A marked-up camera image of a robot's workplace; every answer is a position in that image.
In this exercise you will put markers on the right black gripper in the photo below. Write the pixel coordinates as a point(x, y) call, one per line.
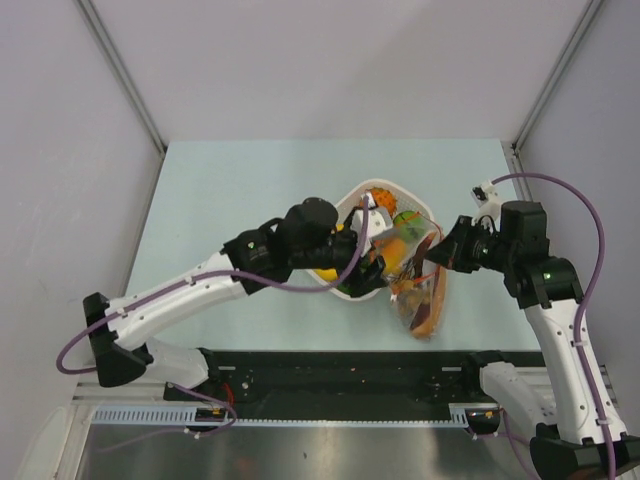
point(450, 251)

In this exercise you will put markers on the brown longan bunch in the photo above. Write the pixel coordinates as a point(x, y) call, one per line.
point(409, 294)

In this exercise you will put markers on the orange yellow pear fruit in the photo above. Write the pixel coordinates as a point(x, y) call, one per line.
point(393, 253)

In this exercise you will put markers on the left aluminium corner post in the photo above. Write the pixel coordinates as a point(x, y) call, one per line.
point(115, 63)

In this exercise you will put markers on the orange spiky fruit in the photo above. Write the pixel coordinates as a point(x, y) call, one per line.
point(384, 198)

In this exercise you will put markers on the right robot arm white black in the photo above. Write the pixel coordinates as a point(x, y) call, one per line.
point(578, 434)

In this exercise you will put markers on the white slotted cable duct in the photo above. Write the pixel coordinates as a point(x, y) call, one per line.
point(454, 415)

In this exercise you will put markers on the aluminium corner post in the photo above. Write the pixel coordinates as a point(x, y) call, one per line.
point(115, 63)
point(580, 31)

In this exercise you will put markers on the light blue table mat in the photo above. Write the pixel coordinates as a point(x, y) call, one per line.
point(209, 192)

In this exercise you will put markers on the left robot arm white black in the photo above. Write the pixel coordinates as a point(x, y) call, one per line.
point(310, 236)

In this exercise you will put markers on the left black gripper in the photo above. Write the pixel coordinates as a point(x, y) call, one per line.
point(372, 277)

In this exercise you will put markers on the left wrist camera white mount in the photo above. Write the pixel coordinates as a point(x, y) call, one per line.
point(373, 225)

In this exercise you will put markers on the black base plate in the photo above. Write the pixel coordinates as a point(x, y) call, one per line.
point(329, 380)

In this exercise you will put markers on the bright green apple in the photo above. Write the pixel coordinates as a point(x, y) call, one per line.
point(408, 219)

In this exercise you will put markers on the right aluminium corner post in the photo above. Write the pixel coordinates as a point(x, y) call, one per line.
point(580, 31)

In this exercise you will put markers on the clear zip bag red zipper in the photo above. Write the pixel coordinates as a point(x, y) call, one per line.
point(413, 237)

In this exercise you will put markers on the yellow mango front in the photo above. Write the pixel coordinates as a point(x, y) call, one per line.
point(327, 275)

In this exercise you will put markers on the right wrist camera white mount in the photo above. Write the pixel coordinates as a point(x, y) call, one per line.
point(488, 203)

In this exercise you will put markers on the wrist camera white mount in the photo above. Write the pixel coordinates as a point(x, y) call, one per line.
point(373, 225)
point(488, 203)

